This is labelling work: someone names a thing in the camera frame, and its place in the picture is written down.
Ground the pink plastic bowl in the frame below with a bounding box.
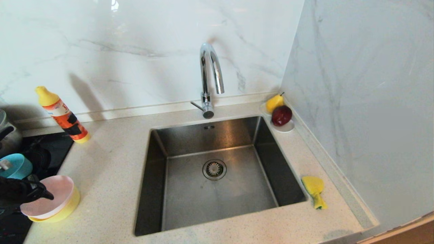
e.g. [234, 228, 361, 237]
[20, 175, 75, 220]

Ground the blue plastic bowl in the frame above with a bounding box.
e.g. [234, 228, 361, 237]
[0, 153, 33, 180]

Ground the yellow plastic bowl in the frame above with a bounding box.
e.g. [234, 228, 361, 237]
[28, 186, 81, 223]

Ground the orange dish soap bottle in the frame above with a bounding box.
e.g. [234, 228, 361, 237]
[36, 86, 91, 144]

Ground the chrome gooseneck faucet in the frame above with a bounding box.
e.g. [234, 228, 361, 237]
[191, 42, 225, 119]

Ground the yellow green sponge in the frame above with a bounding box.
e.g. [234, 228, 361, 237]
[301, 176, 328, 210]

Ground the stainless steel sink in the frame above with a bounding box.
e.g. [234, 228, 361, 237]
[135, 116, 308, 236]

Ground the black induction cooktop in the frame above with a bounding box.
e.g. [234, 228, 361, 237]
[0, 132, 74, 244]

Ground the stainless steel pot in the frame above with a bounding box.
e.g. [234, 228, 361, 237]
[0, 109, 23, 158]

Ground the round metal drain strainer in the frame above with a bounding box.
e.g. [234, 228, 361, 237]
[203, 159, 227, 181]

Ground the yellow pear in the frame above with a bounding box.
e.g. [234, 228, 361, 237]
[266, 92, 284, 113]

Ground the small white dish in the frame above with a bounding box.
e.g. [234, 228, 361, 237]
[260, 102, 295, 133]

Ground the dark red apple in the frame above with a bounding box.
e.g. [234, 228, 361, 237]
[272, 105, 293, 126]

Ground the brown wooden panel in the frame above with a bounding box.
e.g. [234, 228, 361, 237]
[356, 213, 434, 244]

